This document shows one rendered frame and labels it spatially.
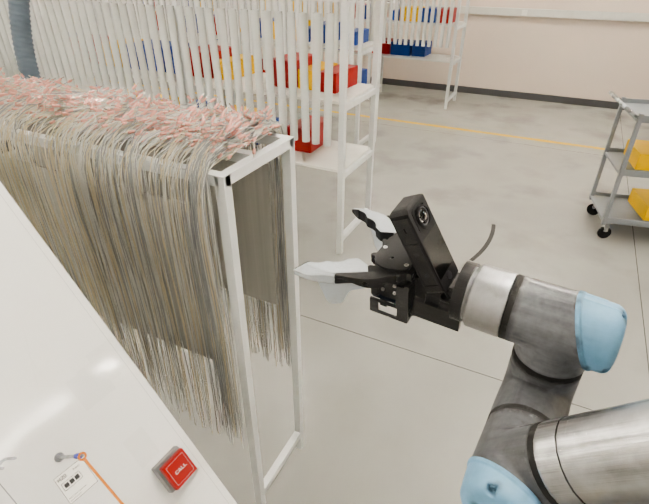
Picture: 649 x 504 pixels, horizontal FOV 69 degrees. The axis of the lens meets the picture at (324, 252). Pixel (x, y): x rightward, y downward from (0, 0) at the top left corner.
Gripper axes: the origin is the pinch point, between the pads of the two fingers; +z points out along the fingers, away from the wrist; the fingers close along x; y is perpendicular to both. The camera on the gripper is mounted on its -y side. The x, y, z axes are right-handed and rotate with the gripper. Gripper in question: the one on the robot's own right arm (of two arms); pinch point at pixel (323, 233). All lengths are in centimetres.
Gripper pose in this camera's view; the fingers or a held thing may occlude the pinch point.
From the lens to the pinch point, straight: 63.2
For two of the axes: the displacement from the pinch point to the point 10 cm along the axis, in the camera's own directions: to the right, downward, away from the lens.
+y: 0.7, 7.8, 6.2
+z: -8.5, -2.8, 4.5
